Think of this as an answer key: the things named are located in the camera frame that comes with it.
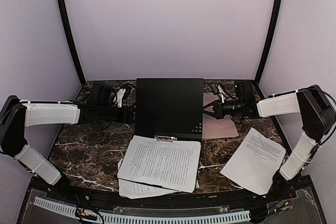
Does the black frame post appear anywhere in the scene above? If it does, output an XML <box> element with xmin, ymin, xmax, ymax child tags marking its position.
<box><xmin>57</xmin><ymin>0</ymin><xmax>86</xmax><ymax>86</ymax></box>
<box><xmin>254</xmin><ymin>0</ymin><xmax>282</xmax><ymax>86</ymax></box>

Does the printed paper sheet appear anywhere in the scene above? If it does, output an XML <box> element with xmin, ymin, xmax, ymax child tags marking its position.
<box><xmin>220</xmin><ymin>128</ymin><xmax>286</xmax><ymax>195</ymax></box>
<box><xmin>117</xmin><ymin>158</ymin><xmax>200</xmax><ymax>200</ymax></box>
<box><xmin>117</xmin><ymin>135</ymin><xmax>201</xmax><ymax>193</ymax></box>

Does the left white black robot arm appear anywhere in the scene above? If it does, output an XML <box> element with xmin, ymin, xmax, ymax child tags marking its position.
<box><xmin>1</xmin><ymin>83</ymin><xmax>136</xmax><ymax>187</ymax></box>

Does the tan brown folder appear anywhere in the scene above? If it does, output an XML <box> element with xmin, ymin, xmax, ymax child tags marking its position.
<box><xmin>201</xmin><ymin>92</ymin><xmax>239</xmax><ymax>140</ymax></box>

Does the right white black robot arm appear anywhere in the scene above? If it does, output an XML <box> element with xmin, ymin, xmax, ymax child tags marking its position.
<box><xmin>203</xmin><ymin>81</ymin><xmax>335</xmax><ymax>199</ymax></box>

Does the right black frame post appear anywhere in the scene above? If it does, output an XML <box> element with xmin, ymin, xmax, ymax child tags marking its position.
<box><xmin>254</xmin><ymin>0</ymin><xmax>282</xmax><ymax>86</ymax></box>

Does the white slotted cable duct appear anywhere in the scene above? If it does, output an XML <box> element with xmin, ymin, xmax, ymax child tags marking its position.
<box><xmin>34</xmin><ymin>197</ymin><xmax>250</xmax><ymax>223</ymax></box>

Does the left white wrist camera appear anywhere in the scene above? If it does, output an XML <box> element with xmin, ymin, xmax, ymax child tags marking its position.
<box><xmin>115</xmin><ymin>88</ymin><xmax>126</xmax><ymax>108</ymax></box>

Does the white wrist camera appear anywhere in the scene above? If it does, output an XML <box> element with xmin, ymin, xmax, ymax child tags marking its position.
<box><xmin>115</xmin><ymin>88</ymin><xmax>126</xmax><ymax>108</ymax></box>
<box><xmin>210</xmin><ymin>83</ymin><xmax>231</xmax><ymax>103</ymax></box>

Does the metal folder clip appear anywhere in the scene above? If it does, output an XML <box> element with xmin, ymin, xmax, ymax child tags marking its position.
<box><xmin>154</xmin><ymin>135</ymin><xmax>177</xmax><ymax>143</ymax></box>

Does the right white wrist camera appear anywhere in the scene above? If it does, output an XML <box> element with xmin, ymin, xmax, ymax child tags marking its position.
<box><xmin>210</xmin><ymin>83</ymin><xmax>231</xmax><ymax>103</ymax></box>

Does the black front rail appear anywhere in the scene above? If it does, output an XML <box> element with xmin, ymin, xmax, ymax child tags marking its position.
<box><xmin>25</xmin><ymin>176</ymin><xmax>323</xmax><ymax>218</ymax></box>

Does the left black frame post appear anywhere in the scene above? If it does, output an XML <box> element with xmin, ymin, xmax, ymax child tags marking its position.
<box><xmin>57</xmin><ymin>0</ymin><xmax>86</xmax><ymax>86</ymax></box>

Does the teal folder with black inside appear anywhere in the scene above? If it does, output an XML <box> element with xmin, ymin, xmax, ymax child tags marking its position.
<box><xmin>134</xmin><ymin>78</ymin><xmax>204</xmax><ymax>141</ymax></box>

